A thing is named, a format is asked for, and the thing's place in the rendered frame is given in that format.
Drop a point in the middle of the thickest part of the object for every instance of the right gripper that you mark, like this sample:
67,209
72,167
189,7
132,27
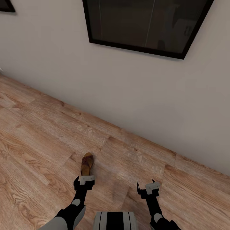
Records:
149,198

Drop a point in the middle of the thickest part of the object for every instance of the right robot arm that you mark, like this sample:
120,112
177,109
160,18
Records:
158,222

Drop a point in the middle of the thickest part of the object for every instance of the robot trunk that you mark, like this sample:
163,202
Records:
115,221

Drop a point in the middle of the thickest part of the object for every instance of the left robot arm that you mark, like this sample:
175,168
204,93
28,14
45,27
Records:
69,218

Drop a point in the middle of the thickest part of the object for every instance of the sandal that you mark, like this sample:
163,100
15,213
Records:
86,165

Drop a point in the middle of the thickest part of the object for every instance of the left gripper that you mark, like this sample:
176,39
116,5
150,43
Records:
87,186

